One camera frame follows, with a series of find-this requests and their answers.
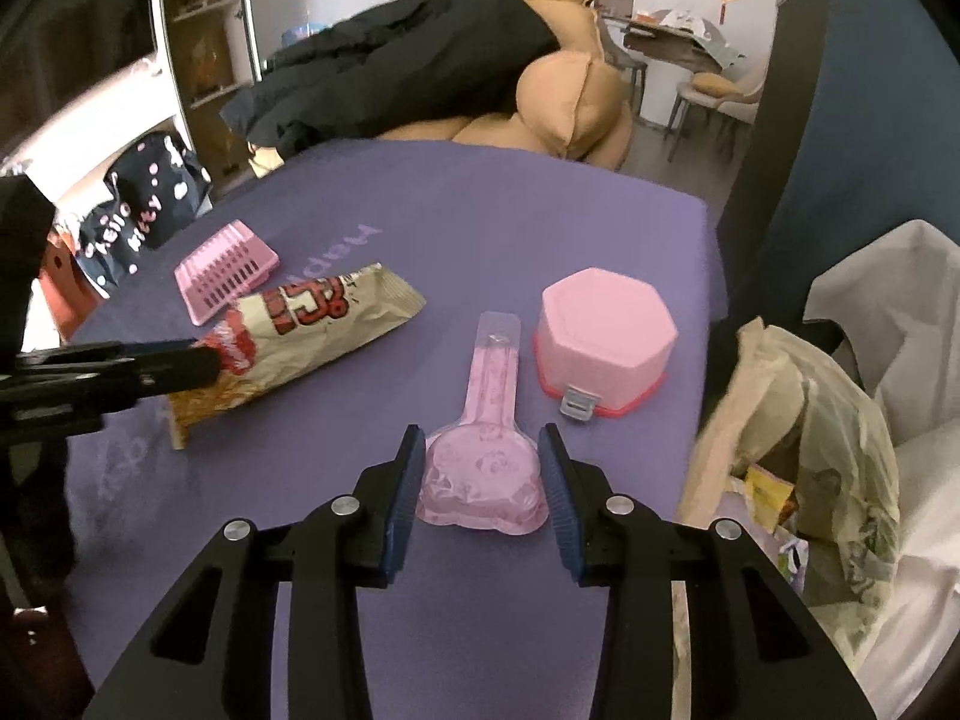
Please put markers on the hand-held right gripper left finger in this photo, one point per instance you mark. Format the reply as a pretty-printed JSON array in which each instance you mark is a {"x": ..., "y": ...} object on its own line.
[{"x": 401, "y": 510}]

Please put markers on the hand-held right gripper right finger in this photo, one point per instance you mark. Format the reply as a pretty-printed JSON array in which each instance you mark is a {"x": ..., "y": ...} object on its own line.
[{"x": 559, "y": 510}]

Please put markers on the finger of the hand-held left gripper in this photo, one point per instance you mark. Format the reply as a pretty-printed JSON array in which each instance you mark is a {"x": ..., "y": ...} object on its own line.
[
  {"x": 90, "y": 405},
  {"x": 150, "y": 361}
]

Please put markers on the pink spoon-shaped plastic tray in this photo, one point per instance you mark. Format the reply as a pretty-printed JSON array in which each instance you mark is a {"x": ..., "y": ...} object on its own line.
[{"x": 480, "y": 480}]

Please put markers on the noodle snack packet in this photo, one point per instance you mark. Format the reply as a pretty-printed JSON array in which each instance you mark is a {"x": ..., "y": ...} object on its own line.
[{"x": 315, "y": 315}]

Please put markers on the beige plastic bag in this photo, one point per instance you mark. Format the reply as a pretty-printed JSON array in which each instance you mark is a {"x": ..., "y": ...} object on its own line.
[{"x": 832, "y": 427}]

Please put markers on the red wooden chair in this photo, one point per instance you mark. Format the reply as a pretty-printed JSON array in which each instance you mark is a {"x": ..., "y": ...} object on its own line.
[{"x": 71, "y": 277}]

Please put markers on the pink slotted plastic basket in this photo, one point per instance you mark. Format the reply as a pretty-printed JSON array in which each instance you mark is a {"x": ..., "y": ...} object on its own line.
[{"x": 225, "y": 270}]

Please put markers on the black printed tote bag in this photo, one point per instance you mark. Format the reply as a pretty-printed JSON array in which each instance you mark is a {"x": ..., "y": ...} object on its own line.
[{"x": 142, "y": 210}]

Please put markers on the white low cabinet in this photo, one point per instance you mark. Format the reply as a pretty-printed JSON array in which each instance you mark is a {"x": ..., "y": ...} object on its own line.
[{"x": 97, "y": 120}]

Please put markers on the pink hexagonal lidded box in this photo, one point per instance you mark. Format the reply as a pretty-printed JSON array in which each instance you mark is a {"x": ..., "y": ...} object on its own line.
[{"x": 600, "y": 322}]

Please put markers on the black television screen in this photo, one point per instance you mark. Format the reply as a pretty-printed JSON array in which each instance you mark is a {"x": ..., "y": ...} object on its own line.
[{"x": 75, "y": 37}]

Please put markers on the purple printed table mat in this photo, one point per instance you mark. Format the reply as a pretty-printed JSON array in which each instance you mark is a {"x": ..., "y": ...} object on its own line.
[{"x": 450, "y": 240}]

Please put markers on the open display shelf cabinet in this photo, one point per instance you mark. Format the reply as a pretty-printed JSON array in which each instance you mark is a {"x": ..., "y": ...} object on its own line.
[{"x": 202, "y": 11}]

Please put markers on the black jacket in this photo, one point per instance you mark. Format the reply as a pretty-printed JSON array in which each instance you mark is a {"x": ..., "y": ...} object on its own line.
[{"x": 390, "y": 67}]

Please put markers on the white blanket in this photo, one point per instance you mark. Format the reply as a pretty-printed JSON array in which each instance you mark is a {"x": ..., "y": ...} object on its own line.
[{"x": 900, "y": 300}]

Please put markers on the large tan teddy bear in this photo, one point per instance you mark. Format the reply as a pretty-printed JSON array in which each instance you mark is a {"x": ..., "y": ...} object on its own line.
[{"x": 570, "y": 105}]

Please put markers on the grey dining chair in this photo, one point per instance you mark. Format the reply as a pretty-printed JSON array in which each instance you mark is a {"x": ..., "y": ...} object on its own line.
[{"x": 742, "y": 109}]

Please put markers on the tan seat cushion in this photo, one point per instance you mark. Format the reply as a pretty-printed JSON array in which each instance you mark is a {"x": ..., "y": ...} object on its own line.
[{"x": 716, "y": 84}]

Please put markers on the dark brown cabinet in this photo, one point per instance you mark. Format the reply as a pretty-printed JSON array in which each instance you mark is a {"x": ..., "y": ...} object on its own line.
[{"x": 780, "y": 90}]

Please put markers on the dining table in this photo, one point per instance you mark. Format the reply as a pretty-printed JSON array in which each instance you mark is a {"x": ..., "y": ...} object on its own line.
[{"x": 675, "y": 46}]

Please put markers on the navy blue cover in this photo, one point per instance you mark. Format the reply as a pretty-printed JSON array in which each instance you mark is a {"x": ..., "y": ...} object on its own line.
[{"x": 885, "y": 127}]

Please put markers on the white food cover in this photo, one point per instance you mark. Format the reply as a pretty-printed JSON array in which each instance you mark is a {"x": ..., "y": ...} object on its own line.
[{"x": 679, "y": 19}]

